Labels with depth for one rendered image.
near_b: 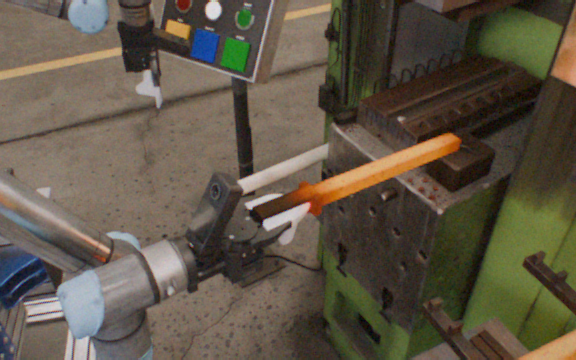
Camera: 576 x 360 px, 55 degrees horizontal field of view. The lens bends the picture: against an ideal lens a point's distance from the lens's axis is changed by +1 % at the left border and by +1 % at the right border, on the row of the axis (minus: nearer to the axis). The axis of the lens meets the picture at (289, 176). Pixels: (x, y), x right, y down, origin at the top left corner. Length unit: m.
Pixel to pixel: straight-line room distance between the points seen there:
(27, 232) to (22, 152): 2.27
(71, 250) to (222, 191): 0.24
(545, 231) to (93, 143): 2.28
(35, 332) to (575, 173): 1.58
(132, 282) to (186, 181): 1.92
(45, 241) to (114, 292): 0.14
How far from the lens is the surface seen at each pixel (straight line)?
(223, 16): 1.51
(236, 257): 0.77
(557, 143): 1.18
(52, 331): 1.94
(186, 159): 2.76
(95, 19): 1.19
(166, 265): 0.74
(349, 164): 1.35
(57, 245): 0.82
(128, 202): 2.58
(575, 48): 1.08
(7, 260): 1.50
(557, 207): 1.25
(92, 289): 0.73
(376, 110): 1.30
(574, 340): 0.90
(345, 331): 1.86
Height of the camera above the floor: 1.70
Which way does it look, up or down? 40 degrees down
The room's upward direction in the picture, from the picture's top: straight up
